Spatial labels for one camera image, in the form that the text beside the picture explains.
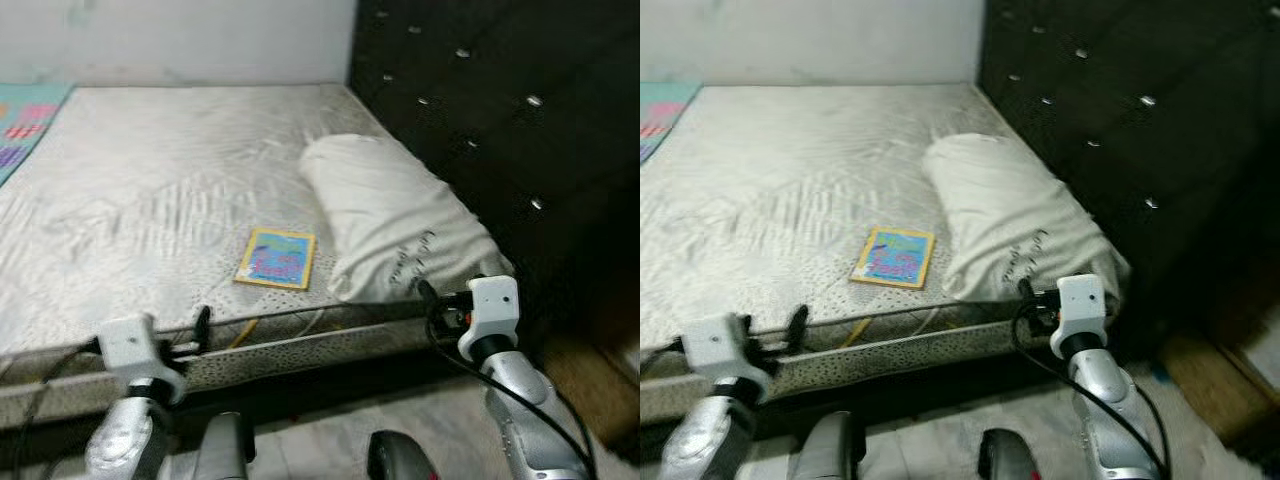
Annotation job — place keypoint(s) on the white printed pillow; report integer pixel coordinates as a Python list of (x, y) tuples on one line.
[(390, 220), (1010, 220)]

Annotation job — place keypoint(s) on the blue yellow children's book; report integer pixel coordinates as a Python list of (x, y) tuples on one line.
[(276, 258), (893, 258)]

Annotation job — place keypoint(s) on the teal patchwork dotted blanket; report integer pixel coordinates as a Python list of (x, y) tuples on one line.
[(662, 120), (25, 125)]

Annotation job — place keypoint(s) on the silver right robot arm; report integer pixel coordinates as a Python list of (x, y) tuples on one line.
[(525, 420), (1110, 420)]

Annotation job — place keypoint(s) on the grey left robot leg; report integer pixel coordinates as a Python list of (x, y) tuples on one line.
[(825, 450), (222, 450)]

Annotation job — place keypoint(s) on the quilted white mattress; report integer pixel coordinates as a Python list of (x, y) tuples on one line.
[(770, 200), (150, 200)]

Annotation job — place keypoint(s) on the brown woven floor mat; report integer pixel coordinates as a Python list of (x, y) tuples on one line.
[(595, 390), (1215, 385)]

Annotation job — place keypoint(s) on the black tufted headboard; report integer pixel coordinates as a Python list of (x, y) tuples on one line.
[(500, 120), (1130, 120)]

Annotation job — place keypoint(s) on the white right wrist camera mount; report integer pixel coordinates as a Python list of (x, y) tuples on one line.
[(1082, 310), (492, 312)]

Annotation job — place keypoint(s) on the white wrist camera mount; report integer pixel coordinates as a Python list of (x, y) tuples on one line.
[(718, 346), (492, 312), (1082, 310), (132, 348)]

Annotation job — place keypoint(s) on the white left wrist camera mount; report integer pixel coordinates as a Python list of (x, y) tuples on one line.
[(718, 346), (132, 348)]

